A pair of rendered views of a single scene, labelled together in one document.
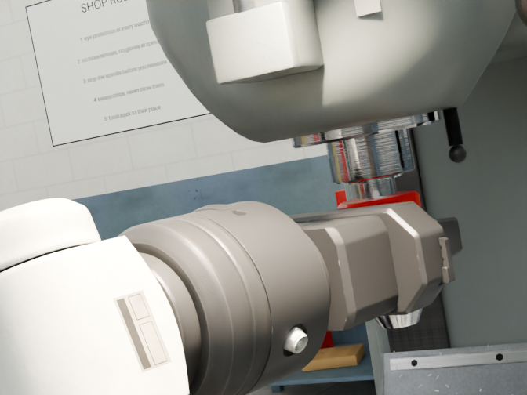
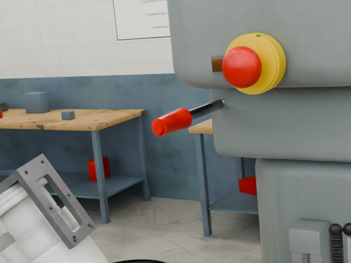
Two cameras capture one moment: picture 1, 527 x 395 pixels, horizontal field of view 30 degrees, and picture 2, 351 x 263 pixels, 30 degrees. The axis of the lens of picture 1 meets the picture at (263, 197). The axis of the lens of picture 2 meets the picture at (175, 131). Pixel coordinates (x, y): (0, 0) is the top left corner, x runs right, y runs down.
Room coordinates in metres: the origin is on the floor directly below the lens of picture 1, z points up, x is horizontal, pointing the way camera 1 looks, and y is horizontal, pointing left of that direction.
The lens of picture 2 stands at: (-0.30, 0.05, 1.83)
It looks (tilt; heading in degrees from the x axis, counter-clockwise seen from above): 11 degrees down; 6
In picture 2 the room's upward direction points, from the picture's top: 6 degrees counter-clockwise
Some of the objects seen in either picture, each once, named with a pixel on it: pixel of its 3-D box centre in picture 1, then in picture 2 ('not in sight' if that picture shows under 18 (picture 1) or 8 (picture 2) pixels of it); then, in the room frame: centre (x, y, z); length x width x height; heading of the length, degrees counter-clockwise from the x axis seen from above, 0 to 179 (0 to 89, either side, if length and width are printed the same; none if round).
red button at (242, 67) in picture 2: not in sight; (244, 66); (0.33, 0.05, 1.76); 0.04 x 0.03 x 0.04; 63
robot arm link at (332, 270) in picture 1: (284, 285); not in sight; (0.49, 0.00, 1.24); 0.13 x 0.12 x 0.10; 48
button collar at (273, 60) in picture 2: not in sight; (254, 63); (0.35, 0.04, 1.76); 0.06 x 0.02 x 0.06; 63
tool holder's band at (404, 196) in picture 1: (379, 205); not in sight; (0.56, -0.06, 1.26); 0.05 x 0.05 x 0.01
